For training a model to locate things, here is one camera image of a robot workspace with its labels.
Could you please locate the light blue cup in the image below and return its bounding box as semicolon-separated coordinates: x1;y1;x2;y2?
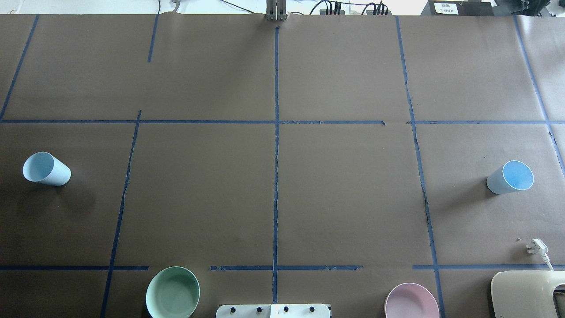
22;151;72;186
486;160;535;195

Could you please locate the green bowl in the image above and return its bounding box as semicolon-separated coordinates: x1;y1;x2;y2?
145;266;200;318

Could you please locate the pink bowl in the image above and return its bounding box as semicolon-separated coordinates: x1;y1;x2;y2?
384;283;440;318

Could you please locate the black box with label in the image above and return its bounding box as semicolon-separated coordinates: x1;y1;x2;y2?
420;0;494;16

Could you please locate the cream toaster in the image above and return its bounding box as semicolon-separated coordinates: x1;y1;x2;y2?
490;270;565;318

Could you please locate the aluminium frame post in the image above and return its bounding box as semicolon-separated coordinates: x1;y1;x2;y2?
266;0;288;21

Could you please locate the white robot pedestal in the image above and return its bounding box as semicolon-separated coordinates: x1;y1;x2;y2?
215;303;332;318

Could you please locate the white toaster power cable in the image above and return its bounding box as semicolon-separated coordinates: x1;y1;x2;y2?
526;238;555;271

